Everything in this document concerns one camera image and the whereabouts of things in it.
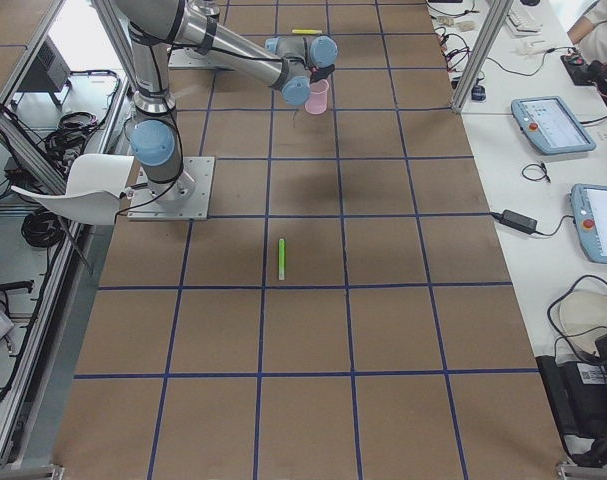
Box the green highlighter pen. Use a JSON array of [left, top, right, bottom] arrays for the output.
[[277, 238, 286, 281]]

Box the upper teach pendant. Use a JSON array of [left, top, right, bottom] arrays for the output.
[[510, 96, 596, 156]]

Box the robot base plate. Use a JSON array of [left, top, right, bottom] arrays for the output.
[[126, 156, 215, 221]]

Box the yellow highlighter pen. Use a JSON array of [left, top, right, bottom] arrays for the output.
[[291, 28, 323, 36]]

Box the teach pendant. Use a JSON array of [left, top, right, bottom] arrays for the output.
[[570, 184, 607, 264], [510, 96, 596, 156]]

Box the small black cable loop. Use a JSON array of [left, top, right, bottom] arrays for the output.
[[521, 160, 552, 184]]

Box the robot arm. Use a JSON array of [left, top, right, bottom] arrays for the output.
[[92, 1, 338, 205]]

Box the person in white shirt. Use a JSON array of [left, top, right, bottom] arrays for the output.
[[568, 0, 607, 106]]

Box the pink mesh cup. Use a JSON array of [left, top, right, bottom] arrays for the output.
[[304, 79, 330, 115]]

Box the aluminium frame post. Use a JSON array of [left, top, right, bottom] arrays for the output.
[[451, 0, 512, 114]]

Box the black power brick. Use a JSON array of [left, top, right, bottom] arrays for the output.
[[490, 209, 537, 235]]

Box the black device on table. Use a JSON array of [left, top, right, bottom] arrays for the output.
[[536, 334, 607, 468]]

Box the lower teach pendant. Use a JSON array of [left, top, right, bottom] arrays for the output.
[[570, 184, 607, 264]]

